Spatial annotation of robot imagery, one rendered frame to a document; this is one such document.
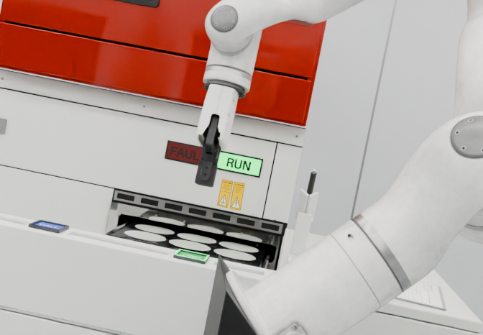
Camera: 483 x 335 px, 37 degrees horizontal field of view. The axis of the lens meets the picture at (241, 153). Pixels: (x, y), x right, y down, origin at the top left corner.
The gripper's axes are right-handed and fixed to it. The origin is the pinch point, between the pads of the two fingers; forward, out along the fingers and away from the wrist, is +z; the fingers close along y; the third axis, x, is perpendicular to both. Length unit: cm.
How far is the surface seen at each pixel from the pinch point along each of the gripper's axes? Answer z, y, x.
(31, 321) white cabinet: 30.9, -1.4, -24.1
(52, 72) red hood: -23, -49, -50
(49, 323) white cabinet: 30.6, -1.4, -21.0
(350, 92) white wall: -72, -196, 31
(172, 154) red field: -10, -57, -16
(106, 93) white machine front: -21, -54, -37
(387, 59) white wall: -89, -193, 45
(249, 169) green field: -10, -57, 3
